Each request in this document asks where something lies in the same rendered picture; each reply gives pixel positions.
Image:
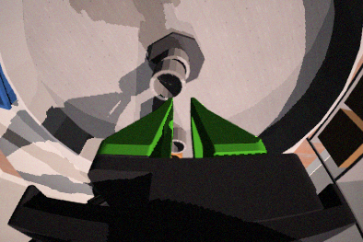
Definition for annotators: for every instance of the blue crate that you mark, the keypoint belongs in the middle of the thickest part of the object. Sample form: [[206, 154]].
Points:
[[7, 94]]

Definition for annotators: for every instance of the grey metal bushing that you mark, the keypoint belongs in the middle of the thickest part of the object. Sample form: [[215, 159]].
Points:
[[164, 91], [179, 54], [178, 141]]

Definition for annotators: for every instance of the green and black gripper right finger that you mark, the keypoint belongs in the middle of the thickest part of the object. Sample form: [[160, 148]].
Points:
[[219, 137]]

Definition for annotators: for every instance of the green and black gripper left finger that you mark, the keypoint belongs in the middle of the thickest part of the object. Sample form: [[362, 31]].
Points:
[[146, 137]]

